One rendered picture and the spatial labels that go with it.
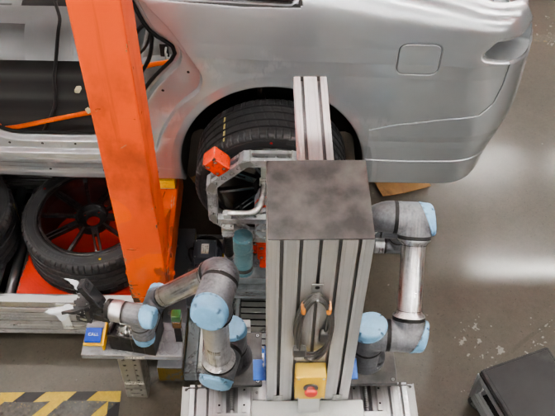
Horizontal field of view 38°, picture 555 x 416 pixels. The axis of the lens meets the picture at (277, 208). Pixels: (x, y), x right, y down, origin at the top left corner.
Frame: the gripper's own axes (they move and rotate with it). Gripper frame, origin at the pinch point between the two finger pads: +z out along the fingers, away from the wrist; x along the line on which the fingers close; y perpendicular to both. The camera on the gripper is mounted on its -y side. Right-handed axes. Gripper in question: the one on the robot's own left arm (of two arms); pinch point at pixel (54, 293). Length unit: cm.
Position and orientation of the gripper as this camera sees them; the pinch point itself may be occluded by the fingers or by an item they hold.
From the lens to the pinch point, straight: 280.1
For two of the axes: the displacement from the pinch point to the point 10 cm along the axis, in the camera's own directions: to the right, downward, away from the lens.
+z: -9.7, -1.7, 1.5
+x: 2.3, -6.6, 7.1
